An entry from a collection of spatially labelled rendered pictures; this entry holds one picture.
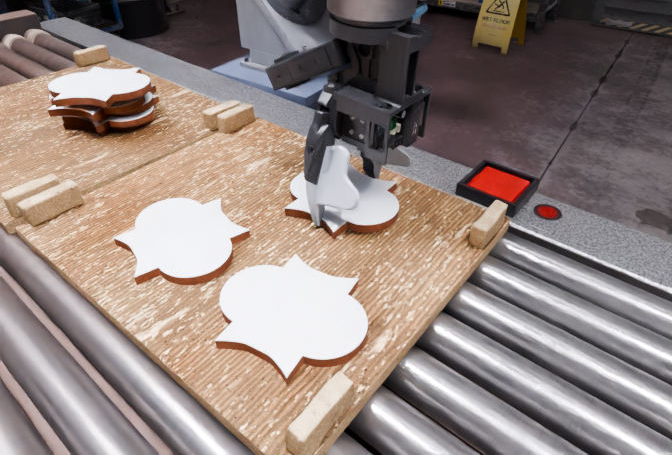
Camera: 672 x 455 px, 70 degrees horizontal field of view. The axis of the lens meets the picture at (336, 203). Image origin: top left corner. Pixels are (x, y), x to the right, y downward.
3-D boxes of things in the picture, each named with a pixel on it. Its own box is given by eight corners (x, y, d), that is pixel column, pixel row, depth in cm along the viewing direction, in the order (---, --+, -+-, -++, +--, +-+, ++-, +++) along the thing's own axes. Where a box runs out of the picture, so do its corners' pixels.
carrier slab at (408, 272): (254, 124, 74) (253, 115, 73) (508, 229, 54) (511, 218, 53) (19, 238, 52) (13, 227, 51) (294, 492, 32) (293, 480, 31)
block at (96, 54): (105, 57, 94) (101, 43, 92) (110, 60, 93) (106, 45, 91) (76, 66, 90) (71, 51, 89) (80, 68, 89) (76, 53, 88)
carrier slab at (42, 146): (113, 63, 96) (111, 56, 95) (250, 125, 74) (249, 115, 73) (-98, 125, 74) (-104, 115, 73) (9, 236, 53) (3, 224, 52)
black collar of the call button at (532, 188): (482, 169, 65) (484, 158, 64) (537, 190, 61) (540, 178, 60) (454, 194, 60) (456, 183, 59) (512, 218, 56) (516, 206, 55)
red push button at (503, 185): (484, 174, 64) (486, 165, 63) (528, 190, 61) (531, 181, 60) (463, 194, 60) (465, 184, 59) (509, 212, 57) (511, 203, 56)
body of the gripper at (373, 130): (381, 173, 43) (395, 41, 36) (310, 141, 48) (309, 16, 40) (424, 141, 48) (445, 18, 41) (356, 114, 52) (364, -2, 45)
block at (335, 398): (339, 386, 36) (339, 365, 35) (359, 400, 35) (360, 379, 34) (283, 448, 32) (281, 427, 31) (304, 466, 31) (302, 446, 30)
